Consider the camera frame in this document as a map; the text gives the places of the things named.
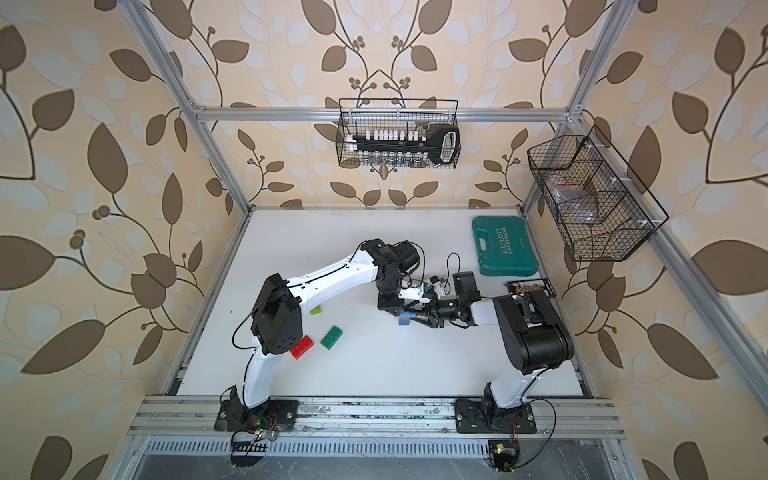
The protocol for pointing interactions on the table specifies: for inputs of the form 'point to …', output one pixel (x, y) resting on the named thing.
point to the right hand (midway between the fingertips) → (409, 314)
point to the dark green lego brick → (331, 337)
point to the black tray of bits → (524, 286)
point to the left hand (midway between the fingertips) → (399, 305)
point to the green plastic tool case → (504, 246)
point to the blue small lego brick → (404, 321)
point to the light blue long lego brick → (407, 315)
